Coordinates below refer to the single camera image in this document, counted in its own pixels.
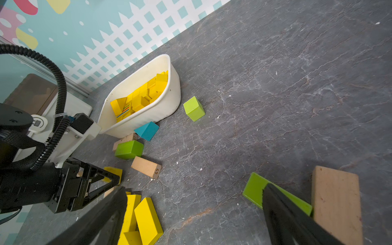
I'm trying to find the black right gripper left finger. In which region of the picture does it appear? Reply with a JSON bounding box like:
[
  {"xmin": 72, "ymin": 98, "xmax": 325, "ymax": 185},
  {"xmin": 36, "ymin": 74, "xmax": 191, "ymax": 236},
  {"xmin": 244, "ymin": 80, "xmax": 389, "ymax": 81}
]
[{"xmin": 48, "ymin": 186, "xmax": 128, "ymax": 245}]

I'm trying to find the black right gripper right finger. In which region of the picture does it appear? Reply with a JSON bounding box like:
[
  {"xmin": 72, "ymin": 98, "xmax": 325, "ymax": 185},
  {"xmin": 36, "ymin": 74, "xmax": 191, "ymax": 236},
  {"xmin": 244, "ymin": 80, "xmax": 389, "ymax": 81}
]
[{"xmin": 262, "ymin": 184, "xmax": 341, "ymax": 245}]

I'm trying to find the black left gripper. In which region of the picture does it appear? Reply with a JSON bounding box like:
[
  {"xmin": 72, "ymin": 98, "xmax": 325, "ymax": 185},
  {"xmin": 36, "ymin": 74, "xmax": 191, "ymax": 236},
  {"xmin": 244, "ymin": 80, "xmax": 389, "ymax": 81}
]
[{"xmin": 46, "ymin": 158, "xmax": 120, "ymax": 213}]

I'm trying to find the tan wooden block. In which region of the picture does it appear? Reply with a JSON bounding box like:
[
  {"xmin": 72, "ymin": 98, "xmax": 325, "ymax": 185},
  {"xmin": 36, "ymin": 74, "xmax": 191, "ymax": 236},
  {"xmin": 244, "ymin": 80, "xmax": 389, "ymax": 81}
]
[{"xmin": 104, "ymin": 187, "xmax": 116, "ymax": 198}]

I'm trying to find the rainbow striped block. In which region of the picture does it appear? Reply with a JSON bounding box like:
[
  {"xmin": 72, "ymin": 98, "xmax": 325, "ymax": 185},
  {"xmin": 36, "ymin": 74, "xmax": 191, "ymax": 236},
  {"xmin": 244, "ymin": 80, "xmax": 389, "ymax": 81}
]
[{"xmin": 117, "ymin": 104, "xmax": 132, "ymax": 118}]

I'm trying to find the white oval plastic tub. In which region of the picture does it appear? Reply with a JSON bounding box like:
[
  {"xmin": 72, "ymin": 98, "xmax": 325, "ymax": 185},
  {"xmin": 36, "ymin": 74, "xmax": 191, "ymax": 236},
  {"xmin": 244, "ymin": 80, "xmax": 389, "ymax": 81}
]
[{"xmin": 97, "ymin": 54, "xmax": 181, "ymax": 138}]

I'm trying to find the long yellow block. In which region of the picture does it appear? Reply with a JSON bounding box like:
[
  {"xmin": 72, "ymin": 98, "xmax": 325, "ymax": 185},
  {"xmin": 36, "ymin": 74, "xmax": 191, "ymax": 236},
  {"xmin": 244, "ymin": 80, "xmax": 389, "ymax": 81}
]
[{"xmin": 118, "ymin": 192, "xmax": 142, "ymax": 245}]

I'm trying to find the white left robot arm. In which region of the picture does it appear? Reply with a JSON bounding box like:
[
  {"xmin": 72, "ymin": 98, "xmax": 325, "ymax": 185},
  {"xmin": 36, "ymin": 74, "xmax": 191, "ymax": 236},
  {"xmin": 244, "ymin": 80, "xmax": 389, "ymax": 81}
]
[{"xmin": 1, "ymin": 44, "xmax": 120, "ymax": 216}]

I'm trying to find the green slanted block right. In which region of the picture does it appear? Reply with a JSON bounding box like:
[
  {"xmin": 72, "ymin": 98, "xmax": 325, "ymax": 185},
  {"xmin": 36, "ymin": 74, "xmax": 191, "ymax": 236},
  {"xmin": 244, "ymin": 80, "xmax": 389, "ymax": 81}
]
[{"xmin": 243, "ymin": 173, "xmax": 312, "ymax": 216}]

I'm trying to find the yellow slanted block right pile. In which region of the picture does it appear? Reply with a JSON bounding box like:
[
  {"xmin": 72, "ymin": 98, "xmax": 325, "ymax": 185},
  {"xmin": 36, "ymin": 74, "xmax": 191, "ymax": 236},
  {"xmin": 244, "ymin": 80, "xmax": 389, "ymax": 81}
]
[{"xmin": 135, "ymin": 198, "xmax": 163, "ymax": 245}]

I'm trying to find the tan block far right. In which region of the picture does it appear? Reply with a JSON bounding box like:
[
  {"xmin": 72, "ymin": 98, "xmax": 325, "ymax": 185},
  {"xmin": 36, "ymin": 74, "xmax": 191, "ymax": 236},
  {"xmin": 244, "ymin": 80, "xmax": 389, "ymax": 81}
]
[{"xmin": 311, "ymin": 166, "xmax": 363, "ymax": 245}]

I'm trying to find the green rectangular block centre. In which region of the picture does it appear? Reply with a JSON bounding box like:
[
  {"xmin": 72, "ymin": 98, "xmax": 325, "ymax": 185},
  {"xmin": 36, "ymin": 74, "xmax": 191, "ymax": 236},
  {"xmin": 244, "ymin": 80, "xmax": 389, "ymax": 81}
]
[{"xmin": 115, "ymin": 140, "xmax": 144, "ymax": 159}]

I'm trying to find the tan long block near tub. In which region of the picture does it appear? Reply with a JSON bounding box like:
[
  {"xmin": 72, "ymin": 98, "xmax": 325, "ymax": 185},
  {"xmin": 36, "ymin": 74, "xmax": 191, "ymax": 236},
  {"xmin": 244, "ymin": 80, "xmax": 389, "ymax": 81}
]
[{"xmin": 113, "ymin": 133, "xmax": 139, "ymax": 151}]

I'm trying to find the tan slanted block centre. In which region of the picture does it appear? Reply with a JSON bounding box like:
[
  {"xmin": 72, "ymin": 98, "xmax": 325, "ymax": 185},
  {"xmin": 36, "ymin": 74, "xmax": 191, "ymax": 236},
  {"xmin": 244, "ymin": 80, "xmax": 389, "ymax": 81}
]
[{"xmin": 131, "ymin": 156, "xmax": 162, "ymax": 179}]

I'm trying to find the teal triangular block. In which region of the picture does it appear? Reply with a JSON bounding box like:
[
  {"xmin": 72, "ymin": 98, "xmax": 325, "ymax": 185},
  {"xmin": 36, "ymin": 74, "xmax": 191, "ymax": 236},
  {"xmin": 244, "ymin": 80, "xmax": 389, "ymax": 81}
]
[{"xmin": 134, "ymin": 121, "xmax": 159, "ymax": 141}]

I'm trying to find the brown lidded storage box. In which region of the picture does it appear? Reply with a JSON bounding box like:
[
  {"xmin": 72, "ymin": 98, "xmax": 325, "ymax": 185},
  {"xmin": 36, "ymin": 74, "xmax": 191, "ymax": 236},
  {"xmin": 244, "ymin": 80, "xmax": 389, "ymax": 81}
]
[{"xmin": 1, "ymin": 73, "xmax": 99, "ymax": 143}]

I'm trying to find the small green cube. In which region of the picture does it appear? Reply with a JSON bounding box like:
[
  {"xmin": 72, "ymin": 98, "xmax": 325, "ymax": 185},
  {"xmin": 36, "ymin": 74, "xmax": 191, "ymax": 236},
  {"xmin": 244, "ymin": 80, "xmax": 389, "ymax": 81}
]
[{"xmin": 183, "ymin": 97, "xmax": 205, "ymax": 122}]

